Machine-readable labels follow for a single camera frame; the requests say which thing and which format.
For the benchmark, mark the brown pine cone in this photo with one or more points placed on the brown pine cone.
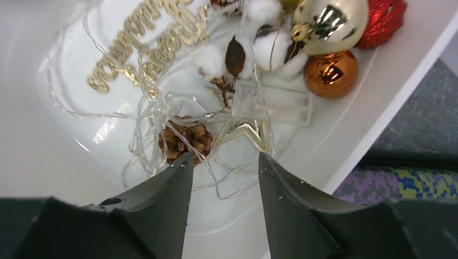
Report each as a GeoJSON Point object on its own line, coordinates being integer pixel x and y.
{"type": "Point", "coordinates": [178, 139]}

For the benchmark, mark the clear battery box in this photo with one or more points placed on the clear battery box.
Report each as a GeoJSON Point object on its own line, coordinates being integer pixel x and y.
{"type": "Point", "coordinates": [271, 103]}

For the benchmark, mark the white cotton boll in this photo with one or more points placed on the white cotton boll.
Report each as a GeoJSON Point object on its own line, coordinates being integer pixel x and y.
{"type": "Point", "coordinates": [210, 60]}

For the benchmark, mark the gold star topper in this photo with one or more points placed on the gold star topper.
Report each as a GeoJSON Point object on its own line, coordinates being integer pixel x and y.
{"type": "Point", "coordinates": [255, 130]}

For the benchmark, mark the gold merry christmas sign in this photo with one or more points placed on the gold merry christmas sign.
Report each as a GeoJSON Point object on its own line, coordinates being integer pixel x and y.
{"type": "Point", "coordinates": [129, 56]}

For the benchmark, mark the dark red bauble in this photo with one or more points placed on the dark red bauble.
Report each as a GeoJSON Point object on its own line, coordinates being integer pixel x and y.
{"type": "Point", "coordinates": [385, 18]}

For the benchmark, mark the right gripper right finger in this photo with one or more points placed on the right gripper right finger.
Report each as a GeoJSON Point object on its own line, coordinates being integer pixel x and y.
{"type": "Point", "coordinates": [304, 222]}

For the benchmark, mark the white plastic tray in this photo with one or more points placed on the white plastic tray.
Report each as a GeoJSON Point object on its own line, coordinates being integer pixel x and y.
{"type": "Point", "coordinates": [57, 141]}

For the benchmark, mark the orange shiny bauble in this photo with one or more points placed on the orange shiny bauble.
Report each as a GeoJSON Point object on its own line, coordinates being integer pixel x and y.
{"type": "Point", "coordinates": [332, 75]}

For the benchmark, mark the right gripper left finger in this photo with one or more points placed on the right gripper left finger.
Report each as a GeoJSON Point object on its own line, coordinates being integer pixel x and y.
{"type": "Point", "coordinates": [147, 221]}

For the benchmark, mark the silver gold bauble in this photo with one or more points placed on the silver gold bauble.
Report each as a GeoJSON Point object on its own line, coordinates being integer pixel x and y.
{"type": "Point", "coordinates": [329, 26]}

